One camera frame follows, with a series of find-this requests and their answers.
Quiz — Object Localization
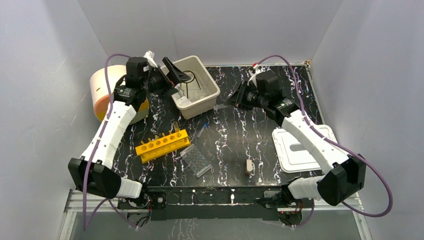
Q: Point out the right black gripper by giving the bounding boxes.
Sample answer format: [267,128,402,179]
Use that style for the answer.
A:
[223,81,267,113]

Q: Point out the black wire ring stand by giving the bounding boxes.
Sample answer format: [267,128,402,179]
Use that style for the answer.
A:
[183,70,202,98]

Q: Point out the beige plastic tub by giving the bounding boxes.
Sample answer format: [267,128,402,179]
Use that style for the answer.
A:
[169,55,221,120]

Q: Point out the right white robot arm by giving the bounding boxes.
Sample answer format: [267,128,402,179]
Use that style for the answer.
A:
[225,71,366,207]

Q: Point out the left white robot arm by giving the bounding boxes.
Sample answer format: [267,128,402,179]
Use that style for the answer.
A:
[67,56,191,208]

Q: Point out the yellow test tube rack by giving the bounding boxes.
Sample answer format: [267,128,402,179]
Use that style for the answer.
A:
[135,129,191,164]

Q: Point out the white orange cylindrical device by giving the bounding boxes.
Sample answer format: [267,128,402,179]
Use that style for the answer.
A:
[89,65,150,125]

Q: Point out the white tub lid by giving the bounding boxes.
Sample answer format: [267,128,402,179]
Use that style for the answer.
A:
[272,128,321,173]

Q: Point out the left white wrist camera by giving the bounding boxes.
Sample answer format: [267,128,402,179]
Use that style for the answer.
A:
[143,50,158,68]

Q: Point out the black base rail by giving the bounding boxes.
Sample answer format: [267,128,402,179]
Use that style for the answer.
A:
[112,185,316,229]

